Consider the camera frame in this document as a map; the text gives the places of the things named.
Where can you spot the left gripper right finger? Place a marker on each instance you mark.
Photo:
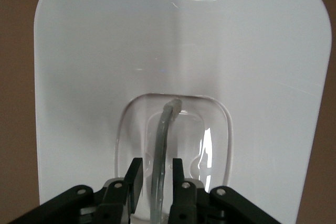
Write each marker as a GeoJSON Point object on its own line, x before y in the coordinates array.
{"type": "Point", "coordinates": [189, 203]}

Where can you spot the white box lid grey latches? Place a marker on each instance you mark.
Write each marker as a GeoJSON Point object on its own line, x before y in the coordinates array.
{"type": "Point", "coordinates": [183, 51]}

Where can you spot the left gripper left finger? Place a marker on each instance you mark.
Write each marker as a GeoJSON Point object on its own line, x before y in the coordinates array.
{"type": "Point", "coordinates": [115, 203]}

